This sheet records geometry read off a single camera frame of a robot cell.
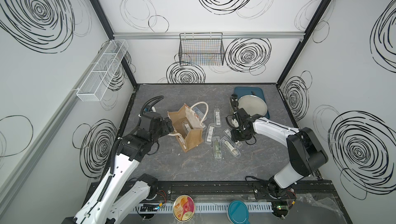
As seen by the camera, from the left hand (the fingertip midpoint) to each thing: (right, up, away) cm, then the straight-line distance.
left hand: (165, 123), depth 73 cm
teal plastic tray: (+48, +17, +43) cm, 67 cm away
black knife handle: (+57, +15, +42) cm, 73 cm away
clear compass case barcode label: (+28, 0, +27) cm, 39 cm away
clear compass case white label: (+23, -9, +18) cm, 31 cm away
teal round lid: (+33, -35, -10) cm, 49 cm away
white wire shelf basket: (-43, +19, +14) cm, 49 cm away
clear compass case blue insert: (+16, +2, +29) cm, 33 cm away
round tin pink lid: (+10, -36, -6) cm, 38 cm away
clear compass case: (+34, -16, +14) cm, 40 cm away
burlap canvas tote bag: (+9, -3, +24) cm, 25 cm away
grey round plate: (+55, +7, +35) cm, 66 cm away
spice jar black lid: (+40, +13, +29) cm, 51 cm away
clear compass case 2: (+34, -9, +18) cm, 39 cm away
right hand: (+38, -12, +17) cm, 43 cm away
